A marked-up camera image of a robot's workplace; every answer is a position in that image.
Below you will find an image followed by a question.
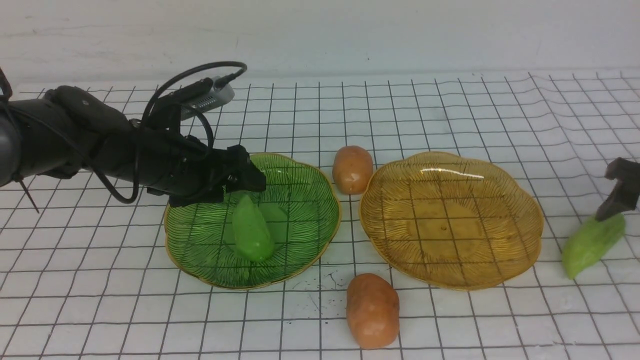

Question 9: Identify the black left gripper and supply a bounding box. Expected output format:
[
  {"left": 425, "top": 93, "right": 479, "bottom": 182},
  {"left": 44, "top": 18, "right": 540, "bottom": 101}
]
[{"left": 135, "top": 129, "right": 267, "bottom": 207}]

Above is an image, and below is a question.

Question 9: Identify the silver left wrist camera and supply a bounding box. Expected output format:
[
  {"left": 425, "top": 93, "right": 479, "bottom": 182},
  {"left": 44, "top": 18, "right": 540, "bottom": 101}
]
[{"left": 164, "top": 76, "right": 235, "bottom": 121}]

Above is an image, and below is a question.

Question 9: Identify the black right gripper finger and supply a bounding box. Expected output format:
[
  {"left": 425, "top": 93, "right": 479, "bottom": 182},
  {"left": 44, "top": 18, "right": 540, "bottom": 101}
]
[{"left": 595, "top": 157, "right": 640, "bottom": 222}]

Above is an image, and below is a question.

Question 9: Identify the green cucumber toy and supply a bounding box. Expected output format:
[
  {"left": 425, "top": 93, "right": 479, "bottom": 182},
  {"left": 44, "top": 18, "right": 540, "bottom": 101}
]
[
  {"left": 561, "top": 213, "right": 626, "bottom": 280},
  {"left": 231, "top": 194, "right": 275, "bottom": 263}
]

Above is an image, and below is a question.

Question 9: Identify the brown potato toy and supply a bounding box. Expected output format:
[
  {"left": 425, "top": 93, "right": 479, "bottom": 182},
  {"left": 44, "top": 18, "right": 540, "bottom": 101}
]
[
  {"left": 346, "top": 273, "right": 400, "bottom": 350},
  {"left": 332, "top": 145, "right": 374, "bottom": 195}
]

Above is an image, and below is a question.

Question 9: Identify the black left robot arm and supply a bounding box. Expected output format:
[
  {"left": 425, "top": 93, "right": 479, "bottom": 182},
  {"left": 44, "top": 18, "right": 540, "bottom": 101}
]
[{"left": 0, "top": 85, "right": 267, "bottom": 208}]

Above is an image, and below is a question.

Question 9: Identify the green glass plate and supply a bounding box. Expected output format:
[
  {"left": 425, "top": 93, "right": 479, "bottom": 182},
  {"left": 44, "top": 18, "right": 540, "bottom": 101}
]
[{"left": 164, "top": 152, "right": 342, "bottom": 290}]

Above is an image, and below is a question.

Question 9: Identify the white grid tablecloth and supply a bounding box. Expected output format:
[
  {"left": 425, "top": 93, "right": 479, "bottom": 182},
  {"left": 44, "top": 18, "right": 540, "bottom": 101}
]
[{"left": 0, "top": 71, "right": 639, "bottom": 360}]

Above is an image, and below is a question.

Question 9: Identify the black camera cable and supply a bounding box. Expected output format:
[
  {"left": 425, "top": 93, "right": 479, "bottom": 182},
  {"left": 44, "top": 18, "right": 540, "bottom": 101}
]
[{"left": 75, "top": 61, "right": 248, "bottom": 205}]

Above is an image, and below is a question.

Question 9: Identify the amber glass plate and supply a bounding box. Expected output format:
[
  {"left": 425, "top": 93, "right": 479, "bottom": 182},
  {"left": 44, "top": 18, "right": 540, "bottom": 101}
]
[{"left": 359, "top": 151, "right": 546, "bottom": 291}]

